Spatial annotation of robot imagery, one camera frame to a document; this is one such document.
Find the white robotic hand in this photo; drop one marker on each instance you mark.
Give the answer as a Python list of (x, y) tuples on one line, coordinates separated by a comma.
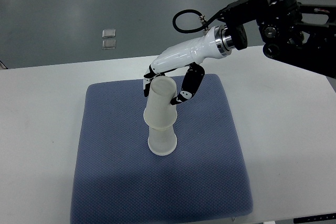
[(217, 44)]

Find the blue grey fabric mat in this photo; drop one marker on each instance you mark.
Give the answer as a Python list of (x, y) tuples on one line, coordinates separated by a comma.
[(119, 180)]

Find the upper metal floor plate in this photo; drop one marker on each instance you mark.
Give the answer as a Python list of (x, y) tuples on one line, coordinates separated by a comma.
[(108, 33)]

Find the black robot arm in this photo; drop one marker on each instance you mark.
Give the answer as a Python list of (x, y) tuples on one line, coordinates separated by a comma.
[(293, 33)]

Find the white paper cup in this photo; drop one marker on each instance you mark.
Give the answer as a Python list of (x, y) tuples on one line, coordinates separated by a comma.
[(162, 142), (159, 113)]

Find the white paper cup on mat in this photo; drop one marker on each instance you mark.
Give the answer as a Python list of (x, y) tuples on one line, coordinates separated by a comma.
[(162, 142)]

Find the black device at table edge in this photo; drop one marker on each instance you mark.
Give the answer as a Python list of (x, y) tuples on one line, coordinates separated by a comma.
[(317, 218)]

